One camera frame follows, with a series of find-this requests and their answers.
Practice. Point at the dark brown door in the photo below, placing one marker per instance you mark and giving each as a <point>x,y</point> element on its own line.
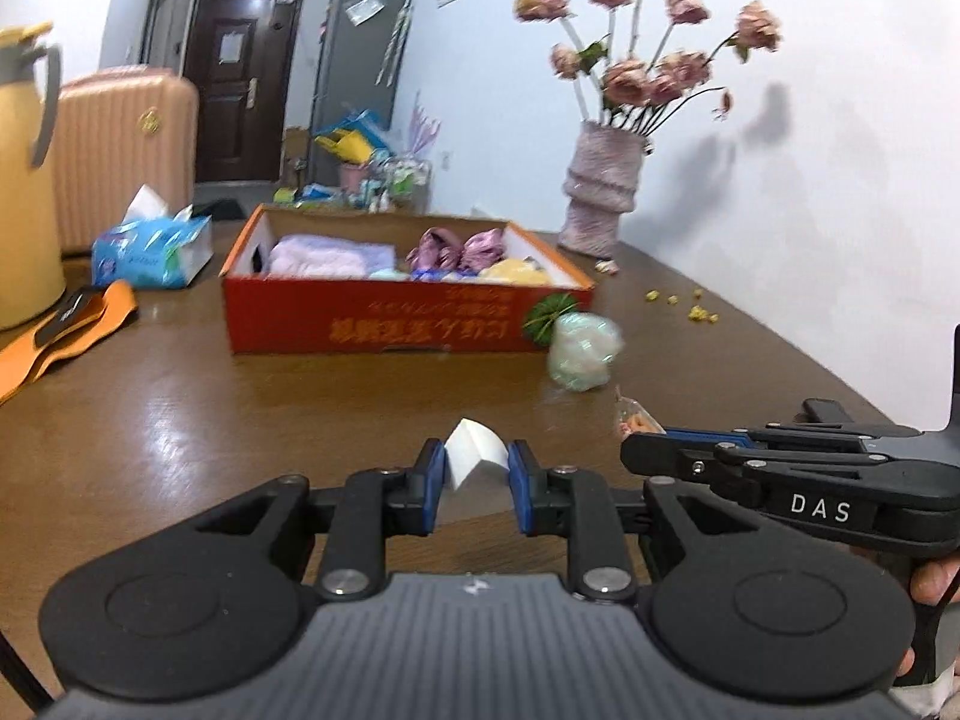
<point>240,90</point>

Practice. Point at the pile of assorted packets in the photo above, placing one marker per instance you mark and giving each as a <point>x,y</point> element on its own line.
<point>360,172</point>

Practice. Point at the lavender plush toy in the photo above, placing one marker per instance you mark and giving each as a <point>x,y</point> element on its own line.
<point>322,256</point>

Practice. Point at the red cardboard box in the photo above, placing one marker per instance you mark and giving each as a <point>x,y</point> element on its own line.
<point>360,315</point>

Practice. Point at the person's right forearm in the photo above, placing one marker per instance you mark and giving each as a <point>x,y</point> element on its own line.
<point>934,699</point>

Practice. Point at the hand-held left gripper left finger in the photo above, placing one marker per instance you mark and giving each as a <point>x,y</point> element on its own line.
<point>429,484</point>

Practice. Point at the pink plush toy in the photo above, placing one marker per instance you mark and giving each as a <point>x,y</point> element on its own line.
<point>484,246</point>
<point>435,249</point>

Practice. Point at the pink suitcase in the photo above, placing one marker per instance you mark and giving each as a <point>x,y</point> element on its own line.
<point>127,157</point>

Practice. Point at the grey metal cabinet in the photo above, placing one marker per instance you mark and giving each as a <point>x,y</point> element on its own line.
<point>352,60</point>

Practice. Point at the white paper card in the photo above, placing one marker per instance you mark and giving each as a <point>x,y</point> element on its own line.
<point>472,454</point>

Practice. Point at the yellow thermos jug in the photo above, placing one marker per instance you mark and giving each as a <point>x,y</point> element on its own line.
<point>22,187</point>

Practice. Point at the black bag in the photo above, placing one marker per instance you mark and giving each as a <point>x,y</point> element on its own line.
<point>219,208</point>

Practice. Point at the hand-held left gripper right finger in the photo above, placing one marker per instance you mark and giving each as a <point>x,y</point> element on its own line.
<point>519,487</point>

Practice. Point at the pale green mesh ball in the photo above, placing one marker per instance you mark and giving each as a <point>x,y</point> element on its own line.
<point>583,349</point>

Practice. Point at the yellow plush toy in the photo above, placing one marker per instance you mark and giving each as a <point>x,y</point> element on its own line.
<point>514,274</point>

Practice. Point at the person's right hand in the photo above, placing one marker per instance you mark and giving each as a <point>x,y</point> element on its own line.
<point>934,583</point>

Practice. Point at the pink knitted vase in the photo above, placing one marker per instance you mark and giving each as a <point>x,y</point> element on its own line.
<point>604,191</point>

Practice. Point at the orange waist belt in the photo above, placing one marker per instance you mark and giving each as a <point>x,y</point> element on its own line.
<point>82,330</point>

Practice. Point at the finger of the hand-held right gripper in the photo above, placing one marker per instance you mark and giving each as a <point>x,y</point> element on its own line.
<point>705,433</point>
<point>667,456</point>

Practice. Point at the blue tissue pack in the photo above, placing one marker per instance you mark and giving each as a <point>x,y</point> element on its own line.
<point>146,251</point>

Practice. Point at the clear snack packet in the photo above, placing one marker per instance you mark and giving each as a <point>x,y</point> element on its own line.
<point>637,416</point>

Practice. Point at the scattered yellow petals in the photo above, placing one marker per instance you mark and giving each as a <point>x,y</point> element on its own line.
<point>697,311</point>

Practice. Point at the pink artificial flowers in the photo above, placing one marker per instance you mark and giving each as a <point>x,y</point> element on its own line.
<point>645,75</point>

